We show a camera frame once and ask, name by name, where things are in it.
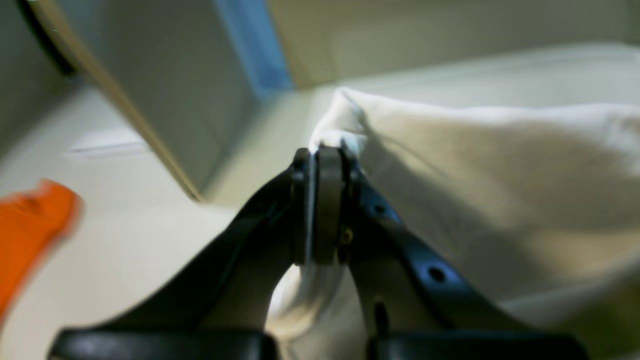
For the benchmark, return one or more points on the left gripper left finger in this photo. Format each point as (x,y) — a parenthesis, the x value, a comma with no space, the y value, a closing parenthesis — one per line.
(215,307)

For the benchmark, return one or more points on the orange gripper handle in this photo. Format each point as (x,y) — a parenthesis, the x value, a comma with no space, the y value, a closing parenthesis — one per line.
(30,223)

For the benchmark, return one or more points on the white printed t-shirt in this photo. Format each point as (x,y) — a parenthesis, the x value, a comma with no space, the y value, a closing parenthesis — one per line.
(522,170)

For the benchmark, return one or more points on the grey cardboard box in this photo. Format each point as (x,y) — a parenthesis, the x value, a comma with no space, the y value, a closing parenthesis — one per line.
(188,75)

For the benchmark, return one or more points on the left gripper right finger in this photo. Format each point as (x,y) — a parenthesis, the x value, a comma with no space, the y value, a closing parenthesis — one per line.
(415,305)

